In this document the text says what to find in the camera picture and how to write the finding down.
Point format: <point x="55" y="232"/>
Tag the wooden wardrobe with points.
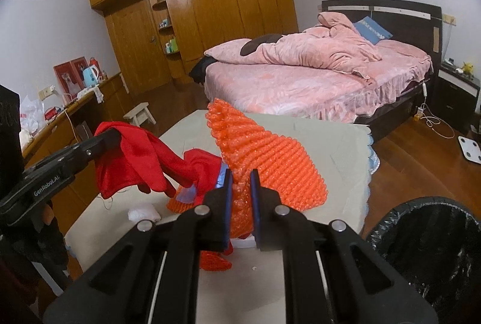
<point x="225" y="8"/>

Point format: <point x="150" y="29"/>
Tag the beige wall switch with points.
<point x="449" y="19"/>

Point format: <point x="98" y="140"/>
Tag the white plastic bag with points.
<point x="32" y="111"/>

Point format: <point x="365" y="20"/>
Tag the light blue kettle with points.
<point x="90" y="76"/>

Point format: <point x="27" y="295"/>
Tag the wooden sideboard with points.
<point x="94" y="113"/>

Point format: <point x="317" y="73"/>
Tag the red thermos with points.
<point x="94" y="61"/>

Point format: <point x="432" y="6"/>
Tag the dark brown cushion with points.
<point x="263" y="42"/>

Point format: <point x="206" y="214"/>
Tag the blue pillow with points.
<point x="372" y="31"/>

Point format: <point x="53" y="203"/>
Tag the small red photo frame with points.
<point x="79" y="66"/>

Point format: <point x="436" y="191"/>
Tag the person's left hand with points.
<point x="49" y="215"/>

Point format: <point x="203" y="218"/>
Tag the beige tablecloth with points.
<point x="319" y="125"/>

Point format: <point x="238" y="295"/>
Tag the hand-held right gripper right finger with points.
<point x="255" y="190"/>

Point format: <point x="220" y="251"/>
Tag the dark nightstand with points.
<point x="454" y="98"/>

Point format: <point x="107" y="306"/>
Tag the pink quilt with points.
<point x="300" y="49"/>

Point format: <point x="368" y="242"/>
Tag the large orange foam net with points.
<point x="270" y="151"/>

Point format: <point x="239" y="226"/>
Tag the yellow plush toy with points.
<point x="468" y="67"/>

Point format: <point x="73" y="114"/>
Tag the white bathroom scale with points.
<point x="469" y="150"/>

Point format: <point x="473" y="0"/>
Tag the black trash bin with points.
<point x="432" y="252"/>

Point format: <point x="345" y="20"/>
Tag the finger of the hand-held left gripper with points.
<point x="101" y="143"/>

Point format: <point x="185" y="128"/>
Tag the green bottles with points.
<point x="171" y="46"/>

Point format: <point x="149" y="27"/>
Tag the crumpled white tissue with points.
<point x="142" y="214"/>

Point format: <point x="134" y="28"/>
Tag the red cloth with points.
<point x="127" y="158"/>

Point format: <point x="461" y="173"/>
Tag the bed with dark headboard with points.
<point x="282" y="87"/>

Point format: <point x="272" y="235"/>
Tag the black clothing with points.
<point x="199" y="70"/>

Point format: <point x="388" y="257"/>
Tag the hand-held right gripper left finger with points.
<point x="227" y="190"/>

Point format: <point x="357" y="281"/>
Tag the small white stool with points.
<point x="139" y="113"/>

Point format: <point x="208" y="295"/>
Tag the large red photo frame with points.
<point x="67" y="79"/>

